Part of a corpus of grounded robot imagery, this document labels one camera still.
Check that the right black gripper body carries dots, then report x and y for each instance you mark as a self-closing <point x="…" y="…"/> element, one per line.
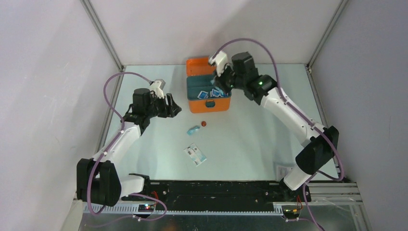
<point x="227" y="80"/>

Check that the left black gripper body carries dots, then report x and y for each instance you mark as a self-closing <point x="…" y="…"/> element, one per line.
<point x="161" y="110"/>

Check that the small blue white sachet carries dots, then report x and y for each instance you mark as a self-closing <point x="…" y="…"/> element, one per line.
<point x="214" y="93"/>

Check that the blue white alcohol pad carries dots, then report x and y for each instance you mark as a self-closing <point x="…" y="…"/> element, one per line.
<point x="203" y="95"/>

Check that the orange medicine box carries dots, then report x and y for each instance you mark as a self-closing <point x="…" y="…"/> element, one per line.
<point x="200" y="66"/>

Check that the teal divided tray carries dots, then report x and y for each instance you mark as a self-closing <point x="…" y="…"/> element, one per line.
<point x="195" y="84"/>

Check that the teal wrapper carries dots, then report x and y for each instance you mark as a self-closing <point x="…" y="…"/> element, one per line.
<point x="193" y="130"/>

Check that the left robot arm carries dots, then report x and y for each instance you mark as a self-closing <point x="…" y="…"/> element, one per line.
<point x="98" y="180"/>

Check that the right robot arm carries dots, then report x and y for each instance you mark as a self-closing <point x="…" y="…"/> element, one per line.
<point x="318" y="141"/>

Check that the long white teal packet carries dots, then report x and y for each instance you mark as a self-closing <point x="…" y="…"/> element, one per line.
<point x="195" y="154"/>

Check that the white leaflet near base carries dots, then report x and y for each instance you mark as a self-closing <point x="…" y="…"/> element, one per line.
<point x="282" y="171"/>

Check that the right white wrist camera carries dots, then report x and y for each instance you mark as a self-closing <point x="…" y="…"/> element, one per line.
<point x="220" y="61"/>

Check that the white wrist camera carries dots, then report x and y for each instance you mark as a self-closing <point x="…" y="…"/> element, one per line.
<point x="220" y="61"/>
<point x="157" y="87"/>

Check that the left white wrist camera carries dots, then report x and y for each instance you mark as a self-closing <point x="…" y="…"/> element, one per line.
<point x="157" y="87"/>

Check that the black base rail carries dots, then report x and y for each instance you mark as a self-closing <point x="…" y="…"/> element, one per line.
<point x="223" y="196"/>

